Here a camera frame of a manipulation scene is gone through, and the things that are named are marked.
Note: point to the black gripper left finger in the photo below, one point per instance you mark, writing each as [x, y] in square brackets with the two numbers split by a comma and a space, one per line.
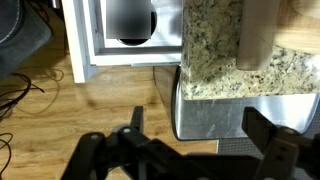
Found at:
[100, 153]

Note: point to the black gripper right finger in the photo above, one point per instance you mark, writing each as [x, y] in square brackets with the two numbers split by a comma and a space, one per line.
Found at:
[283, 146]

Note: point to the open wooden drawer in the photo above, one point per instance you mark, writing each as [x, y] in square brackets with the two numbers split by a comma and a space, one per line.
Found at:
[86, 33]

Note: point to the grey textured floor mat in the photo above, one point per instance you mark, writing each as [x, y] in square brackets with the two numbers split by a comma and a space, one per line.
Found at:
[236, 146]

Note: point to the light wooden cutting board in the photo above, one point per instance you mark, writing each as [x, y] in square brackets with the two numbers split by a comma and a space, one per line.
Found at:
[296, 33]

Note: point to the black round item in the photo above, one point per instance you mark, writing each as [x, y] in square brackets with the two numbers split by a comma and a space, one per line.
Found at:
[133, 42]

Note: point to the dark grey fabric bag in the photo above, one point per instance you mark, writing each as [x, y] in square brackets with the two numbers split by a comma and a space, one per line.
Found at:
[20, 36]

